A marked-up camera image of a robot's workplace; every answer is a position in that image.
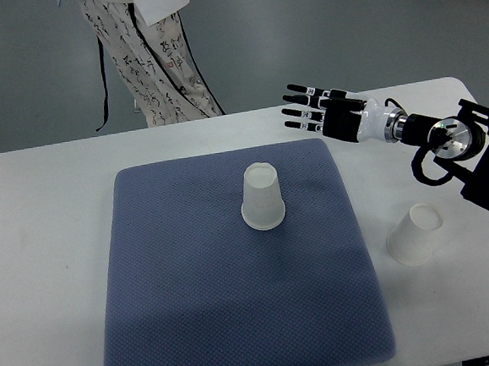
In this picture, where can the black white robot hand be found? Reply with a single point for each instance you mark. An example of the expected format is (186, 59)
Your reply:
(349, 116)

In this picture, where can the white paper cup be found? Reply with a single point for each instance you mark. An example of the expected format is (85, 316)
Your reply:
(413, 240)
(262, 205)

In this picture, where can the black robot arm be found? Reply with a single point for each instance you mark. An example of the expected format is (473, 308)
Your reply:
(451, 147)

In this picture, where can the white paper cup on cushion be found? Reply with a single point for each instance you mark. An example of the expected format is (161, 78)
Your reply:
(262, 205)

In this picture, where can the person in calligraphy print trousers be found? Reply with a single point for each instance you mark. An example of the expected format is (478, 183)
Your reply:
(148, 46)

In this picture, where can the blue grey fabric cushion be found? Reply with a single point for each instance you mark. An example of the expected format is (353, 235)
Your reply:
(191, 284)

